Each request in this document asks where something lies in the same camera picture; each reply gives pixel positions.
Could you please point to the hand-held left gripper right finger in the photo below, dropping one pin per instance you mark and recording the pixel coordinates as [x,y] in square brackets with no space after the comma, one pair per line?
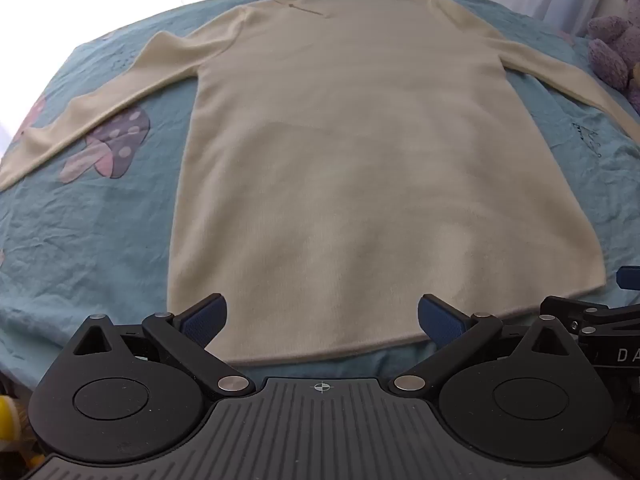
[440,321]

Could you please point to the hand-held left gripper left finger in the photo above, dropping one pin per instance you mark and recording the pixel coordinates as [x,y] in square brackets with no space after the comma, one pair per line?
[207,319]

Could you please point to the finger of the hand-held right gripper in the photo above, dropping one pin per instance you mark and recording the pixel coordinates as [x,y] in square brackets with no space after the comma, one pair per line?
[575,312]
[629,279]

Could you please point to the cream long-sleeved sweater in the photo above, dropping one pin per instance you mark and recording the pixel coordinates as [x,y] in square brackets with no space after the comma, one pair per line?
[360,160]

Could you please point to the blue printed bedsheet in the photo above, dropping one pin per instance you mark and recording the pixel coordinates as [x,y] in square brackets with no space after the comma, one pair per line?
[90,240]

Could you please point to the yellow plush toy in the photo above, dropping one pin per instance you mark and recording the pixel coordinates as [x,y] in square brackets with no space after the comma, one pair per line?
[11,427]

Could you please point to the purple plush toy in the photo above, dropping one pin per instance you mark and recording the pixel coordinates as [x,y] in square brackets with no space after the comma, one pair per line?
[612,45]

